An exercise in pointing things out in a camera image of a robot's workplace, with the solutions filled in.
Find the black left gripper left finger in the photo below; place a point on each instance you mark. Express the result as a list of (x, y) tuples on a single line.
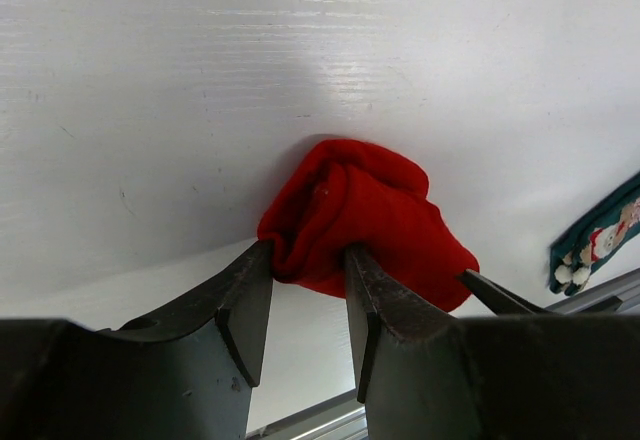
[(185, 370)]

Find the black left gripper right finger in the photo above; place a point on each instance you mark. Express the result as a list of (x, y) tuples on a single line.
[(422, 373)]

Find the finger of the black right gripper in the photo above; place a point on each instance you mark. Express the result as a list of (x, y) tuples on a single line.
[(501, 301)]

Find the dark green sock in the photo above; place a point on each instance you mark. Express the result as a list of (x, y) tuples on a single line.
[(593, 239)]

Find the red sock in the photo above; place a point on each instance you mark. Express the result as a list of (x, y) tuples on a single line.
[(348, 192)]

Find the aluminium mounting rail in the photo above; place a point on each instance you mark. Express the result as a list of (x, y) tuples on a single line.
[(342, 417)]

